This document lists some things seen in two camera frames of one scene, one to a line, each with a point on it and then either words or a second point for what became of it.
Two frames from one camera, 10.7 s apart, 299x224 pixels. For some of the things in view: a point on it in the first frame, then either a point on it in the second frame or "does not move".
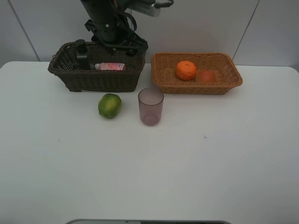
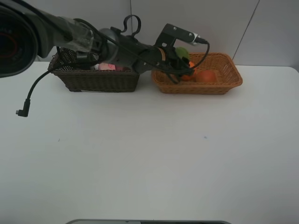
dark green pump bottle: (83, 55) does not move
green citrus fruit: (109, 105) -> (181, 52)
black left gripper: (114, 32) -> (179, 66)
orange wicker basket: (164, 66) does not move
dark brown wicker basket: (64, 63) does not move
